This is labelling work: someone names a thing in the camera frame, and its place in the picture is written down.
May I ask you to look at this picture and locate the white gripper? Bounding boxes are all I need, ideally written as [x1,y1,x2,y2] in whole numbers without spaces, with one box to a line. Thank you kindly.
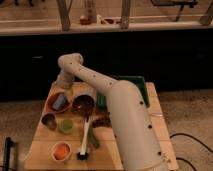
[56,70,74,89]

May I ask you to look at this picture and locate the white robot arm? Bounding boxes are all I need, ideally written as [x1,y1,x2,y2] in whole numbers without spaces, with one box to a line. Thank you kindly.
[57,53,169,171]

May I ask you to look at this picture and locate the red orange bowl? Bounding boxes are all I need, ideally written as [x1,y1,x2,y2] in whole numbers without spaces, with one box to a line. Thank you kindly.
[45,92,71,114]

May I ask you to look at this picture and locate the dark brown bowl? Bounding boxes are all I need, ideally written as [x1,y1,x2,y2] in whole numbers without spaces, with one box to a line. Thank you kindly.
[72,94,95,116]

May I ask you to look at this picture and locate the white bowl orange contents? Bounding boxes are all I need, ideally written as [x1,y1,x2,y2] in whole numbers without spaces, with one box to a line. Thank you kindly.
[51,142,71,162]

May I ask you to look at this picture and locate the dark metal cup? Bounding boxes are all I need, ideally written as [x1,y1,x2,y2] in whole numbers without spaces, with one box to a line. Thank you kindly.
[41,113,57,131]

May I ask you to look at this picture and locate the small green cup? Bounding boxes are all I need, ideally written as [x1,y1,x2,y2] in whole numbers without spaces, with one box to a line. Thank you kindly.
[59,118,74,134]

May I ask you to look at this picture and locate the brown grape bunch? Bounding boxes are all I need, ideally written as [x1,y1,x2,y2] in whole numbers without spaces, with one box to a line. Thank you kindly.
[92,115,111,128]

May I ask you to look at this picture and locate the red object on shelf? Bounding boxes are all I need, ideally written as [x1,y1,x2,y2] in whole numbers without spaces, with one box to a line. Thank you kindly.
[79,15,91,25]

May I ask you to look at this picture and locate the green cucumber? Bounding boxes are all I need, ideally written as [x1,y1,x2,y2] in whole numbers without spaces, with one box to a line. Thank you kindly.
[88,125,100,149]

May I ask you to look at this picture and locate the green plastic tray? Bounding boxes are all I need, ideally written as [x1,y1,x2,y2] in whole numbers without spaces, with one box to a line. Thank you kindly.
[96,75,150,109]

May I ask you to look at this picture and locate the black pole stand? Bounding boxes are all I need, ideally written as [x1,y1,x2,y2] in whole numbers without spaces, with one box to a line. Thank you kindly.
[2,137,14,171]

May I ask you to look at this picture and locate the black floor cable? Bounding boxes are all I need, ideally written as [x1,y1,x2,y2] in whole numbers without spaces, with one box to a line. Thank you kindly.
[169,132,213,171]

